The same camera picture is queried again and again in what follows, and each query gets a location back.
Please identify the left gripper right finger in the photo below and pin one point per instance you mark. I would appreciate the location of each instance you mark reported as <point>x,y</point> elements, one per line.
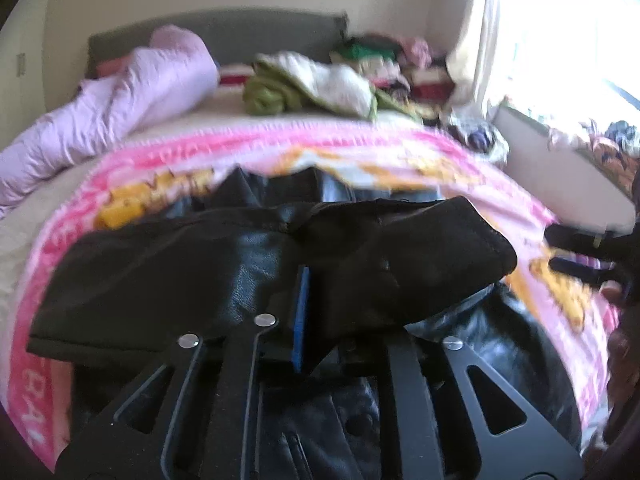
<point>449,415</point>

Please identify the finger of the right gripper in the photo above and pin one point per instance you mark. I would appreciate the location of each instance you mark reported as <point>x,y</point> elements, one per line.
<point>578,240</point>
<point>594,273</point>

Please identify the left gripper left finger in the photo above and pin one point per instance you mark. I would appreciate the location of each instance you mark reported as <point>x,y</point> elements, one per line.
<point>200,393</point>

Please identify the black leather jacket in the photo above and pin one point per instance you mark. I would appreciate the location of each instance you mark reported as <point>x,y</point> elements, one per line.
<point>379,262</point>

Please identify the patterned clothes bag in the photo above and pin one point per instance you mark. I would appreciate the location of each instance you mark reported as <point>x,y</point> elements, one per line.
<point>480,137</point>

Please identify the pile of folded clothes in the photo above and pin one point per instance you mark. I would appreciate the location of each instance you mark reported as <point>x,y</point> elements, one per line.
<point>404,67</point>

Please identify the right hand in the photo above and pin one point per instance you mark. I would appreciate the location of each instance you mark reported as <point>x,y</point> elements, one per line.
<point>623,365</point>

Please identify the pink cartoon bear blanket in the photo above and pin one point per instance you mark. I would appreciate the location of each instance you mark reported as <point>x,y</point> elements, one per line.
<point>576,322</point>

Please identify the cream curtain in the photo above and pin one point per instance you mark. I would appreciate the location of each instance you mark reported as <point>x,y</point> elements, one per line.
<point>480,62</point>

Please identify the beige bed sheet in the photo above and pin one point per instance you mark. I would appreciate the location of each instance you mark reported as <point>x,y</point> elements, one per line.
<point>217,135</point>

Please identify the green and cream garment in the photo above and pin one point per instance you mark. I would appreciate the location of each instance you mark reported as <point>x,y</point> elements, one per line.
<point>287,82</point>

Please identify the lilac quilted duvet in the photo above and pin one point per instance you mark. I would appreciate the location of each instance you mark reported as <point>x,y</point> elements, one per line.
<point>170,76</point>

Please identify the dark grey headboard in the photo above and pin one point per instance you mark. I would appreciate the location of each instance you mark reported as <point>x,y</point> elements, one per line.
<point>232,35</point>

